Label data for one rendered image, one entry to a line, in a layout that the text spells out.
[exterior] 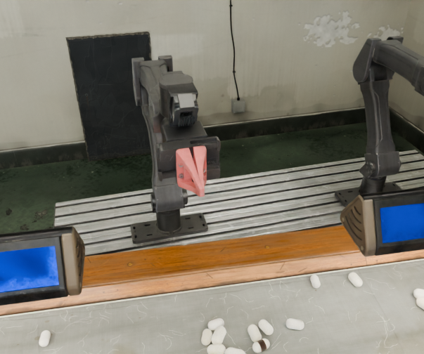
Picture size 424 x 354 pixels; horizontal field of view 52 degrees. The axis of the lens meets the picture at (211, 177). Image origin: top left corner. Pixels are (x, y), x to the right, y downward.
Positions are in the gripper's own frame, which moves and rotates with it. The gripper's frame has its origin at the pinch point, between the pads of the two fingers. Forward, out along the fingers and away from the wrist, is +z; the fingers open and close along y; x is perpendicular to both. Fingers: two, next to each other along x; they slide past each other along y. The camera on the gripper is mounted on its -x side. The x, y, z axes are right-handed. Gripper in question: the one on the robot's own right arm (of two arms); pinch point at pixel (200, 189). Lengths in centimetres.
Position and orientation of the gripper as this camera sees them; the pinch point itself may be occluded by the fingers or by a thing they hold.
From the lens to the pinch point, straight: 63.6
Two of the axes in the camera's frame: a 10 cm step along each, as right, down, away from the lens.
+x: -0.1, 8.1, 5.8
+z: 2.5, 5.6, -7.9
